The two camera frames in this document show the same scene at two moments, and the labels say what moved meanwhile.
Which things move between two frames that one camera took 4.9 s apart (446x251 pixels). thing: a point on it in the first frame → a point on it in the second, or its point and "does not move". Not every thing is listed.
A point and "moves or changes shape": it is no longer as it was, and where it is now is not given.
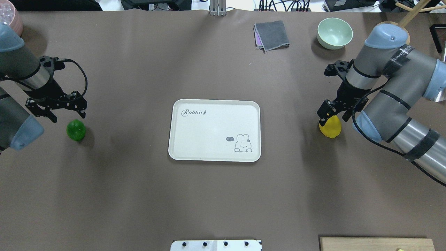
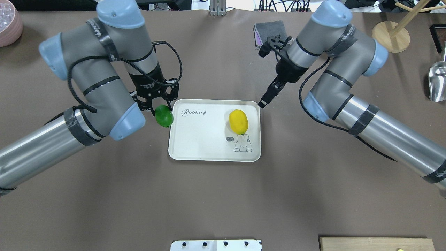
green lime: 76,130 moves or changes shape
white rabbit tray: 215,130 does not move
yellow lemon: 332,127 → 238,121
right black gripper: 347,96 → 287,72
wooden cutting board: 376,244 does not move
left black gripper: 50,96 → 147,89
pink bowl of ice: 9,15 does not move
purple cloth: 258,40 does not move
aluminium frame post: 218,7 does not move
